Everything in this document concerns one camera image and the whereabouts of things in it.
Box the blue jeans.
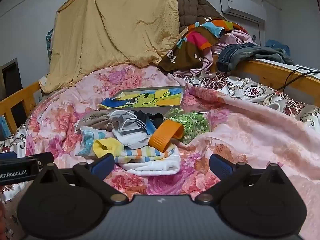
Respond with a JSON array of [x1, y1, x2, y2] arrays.
[[216, 42, 265, 73]]

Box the white air conditioner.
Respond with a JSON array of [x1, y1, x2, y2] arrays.
[[220, 0, 267, 22]]

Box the pink garment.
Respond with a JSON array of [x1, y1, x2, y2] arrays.
[[174, 29, 254, 79]]

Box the white sock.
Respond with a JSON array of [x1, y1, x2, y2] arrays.
[[112, 129, 150, 148]]

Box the pink floral bedsheet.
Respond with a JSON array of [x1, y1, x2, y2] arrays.
[[0, 64, 320, 240]]

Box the brown quilted jacket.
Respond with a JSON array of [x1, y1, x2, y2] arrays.
[[176, 0, 225, 34]]

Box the cartoon picture board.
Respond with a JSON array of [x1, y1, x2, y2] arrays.
[[98, 86, 185, 109]]

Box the brown colourful striped garment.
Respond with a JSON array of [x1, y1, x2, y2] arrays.
[[157, 20, 248, 74]]

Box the grey sock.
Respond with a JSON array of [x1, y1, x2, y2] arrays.
[[75, 111, 113, 134]]

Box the black cable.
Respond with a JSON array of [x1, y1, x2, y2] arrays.
[[276, 64, 320, 92]]

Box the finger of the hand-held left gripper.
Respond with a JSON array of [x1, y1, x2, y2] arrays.
[[30, 152, 54, 169]]

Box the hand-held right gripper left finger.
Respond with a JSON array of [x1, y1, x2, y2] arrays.
[[35, 154, 129, 205]]

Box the black sock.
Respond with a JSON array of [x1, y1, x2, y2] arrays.
[[134, 111, 165, 133]]

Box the beige dotted blanket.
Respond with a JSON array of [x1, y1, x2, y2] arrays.
[[39, 0, 184, 93]]

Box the teal wall poster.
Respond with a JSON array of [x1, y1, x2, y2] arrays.
[[46, 29, 54, 60]]

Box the grey garment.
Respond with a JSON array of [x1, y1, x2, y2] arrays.
[[250, 45, 295, 65]]

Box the white cloth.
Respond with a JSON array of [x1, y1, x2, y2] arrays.
[[117, 146, 181, 177]]

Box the yellow striped sock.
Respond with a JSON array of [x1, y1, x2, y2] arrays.
[[93, 140, 175, 164]]

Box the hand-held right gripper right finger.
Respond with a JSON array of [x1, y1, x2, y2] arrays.
[[195, 154, 290, 204]]

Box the green floral cloth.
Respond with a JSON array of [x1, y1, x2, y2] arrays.
[[164, 106, 212, 144]]

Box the white brown patterned sheet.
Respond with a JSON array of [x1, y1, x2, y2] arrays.
[[186, 74, 320, 130]]

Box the white mattress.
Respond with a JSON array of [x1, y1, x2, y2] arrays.
[[257, 59, 320, 75]]

